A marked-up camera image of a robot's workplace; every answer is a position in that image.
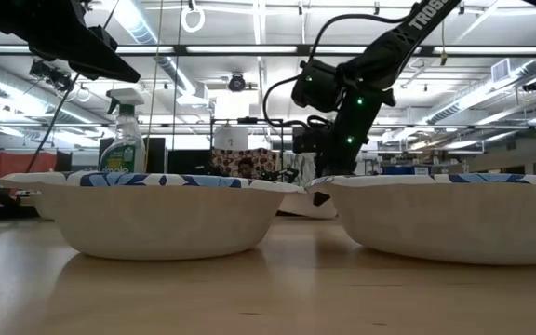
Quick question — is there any black overhead frame bar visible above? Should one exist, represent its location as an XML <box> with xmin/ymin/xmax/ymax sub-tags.
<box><xmin>0</xmin><ymin>44</ymin><xmax>536</xmax><ymax>58</ymax></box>

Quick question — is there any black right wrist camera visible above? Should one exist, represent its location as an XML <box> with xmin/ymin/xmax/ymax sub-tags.
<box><xmin>291</xmin><ymin>125</ymin><xmax>321</xmax><ymax>154</ymax></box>

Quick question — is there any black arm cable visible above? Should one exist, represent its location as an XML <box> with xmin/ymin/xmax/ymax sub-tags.
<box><xmin>261</xmin><ymin>75</ymin><xmax>314</xmax><ymax>130</ymax></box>
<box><xmin>305</xmin><ymin>12</ymin><xmax>413</xmax><ymax>64</ymax></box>
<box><xmin>24</xmin><ymin>72</ymin><xmax>83</xmax><ymax>174</ymax></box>

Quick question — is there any black ceiling-mounted device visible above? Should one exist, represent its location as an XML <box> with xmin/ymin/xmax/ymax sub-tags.
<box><xmin>29</xmin><ymin>59</ymin><xmax>74</xmax><ymax>92</ymax></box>

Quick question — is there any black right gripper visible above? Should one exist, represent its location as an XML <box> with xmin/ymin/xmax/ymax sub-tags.
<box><xmin>313</xmin><ymin>149</ymin><xmax>358</xmax><ymax>208</ymax></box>

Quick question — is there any yellow hanging cable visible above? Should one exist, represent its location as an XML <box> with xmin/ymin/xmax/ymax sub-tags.
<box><xmin>438</xmin><ymin>18</ymin><xmax>449</xmax><ymax>66</ymax></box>

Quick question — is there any white looped cable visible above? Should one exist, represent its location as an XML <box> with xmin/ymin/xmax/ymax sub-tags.
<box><xmin>181</xmin><ymin>0</ymin><xmax>207</xmax><ymax>34</ymax></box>

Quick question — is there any white cylinder container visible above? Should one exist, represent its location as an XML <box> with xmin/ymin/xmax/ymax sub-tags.
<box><xmin>214</xmin><ymin>125</ymin><xmax>249</xmax><ymax>151</ymax></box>

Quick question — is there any blue box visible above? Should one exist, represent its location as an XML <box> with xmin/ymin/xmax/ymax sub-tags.
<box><xmin>382</xmin><ymin>165</ymin><xmax>432</xmax><ymax>176</ymax></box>

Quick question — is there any person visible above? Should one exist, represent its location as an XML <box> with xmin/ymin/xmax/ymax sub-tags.
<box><xmin>237</xmin><ymin>157</ymin><xmax>256</xmax><ymax>180</ymax></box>

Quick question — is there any black overhead camera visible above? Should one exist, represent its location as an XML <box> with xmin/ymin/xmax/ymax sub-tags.
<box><xmin>227</xmin><ymin>73</ymin><xmax>247</xmax><ymax>93</ymax></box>

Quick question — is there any red white patterned cloth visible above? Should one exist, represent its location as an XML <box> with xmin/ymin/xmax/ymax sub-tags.
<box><xmin>211</xmin><ymin>147</ymin><xmax>278</xmax><ymax>179</ymax></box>

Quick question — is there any clear spray bottle white trigger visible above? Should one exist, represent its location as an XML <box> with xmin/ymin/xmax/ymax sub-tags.
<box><xmin>98</xmin><ymin>87</ymin><xmax>147</xmax><ymax>174</ymax></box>

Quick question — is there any thin hanging cord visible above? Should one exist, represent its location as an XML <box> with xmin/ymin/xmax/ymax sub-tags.
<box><xmin>144</xmin><ymin>0</ymin><xmax>165</xmax><ymax>173</ymax></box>

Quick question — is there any white air vent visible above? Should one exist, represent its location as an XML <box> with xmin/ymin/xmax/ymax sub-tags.
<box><xmin>490</xmin><ymin>58</ymin><xmax>512</xmax><ymax>84</ymax></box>

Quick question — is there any orange cloth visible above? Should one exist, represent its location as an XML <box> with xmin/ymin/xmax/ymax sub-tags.
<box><xmin>0</xmin><ymin>151</ymin><xmax>59</xmax><ymax>179</ymax></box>

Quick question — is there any black metal rack frame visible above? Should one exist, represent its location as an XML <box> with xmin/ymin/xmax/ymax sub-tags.
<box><xmin>209</xmin><ymin>116</ymin><xmax>286</xmax><ymax>181</ymax></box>

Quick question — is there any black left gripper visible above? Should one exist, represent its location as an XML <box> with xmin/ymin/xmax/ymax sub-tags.
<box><xmin>0</xmin><ymin>0</ymin><xmax>141</xmax><ymax>85</ymax></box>

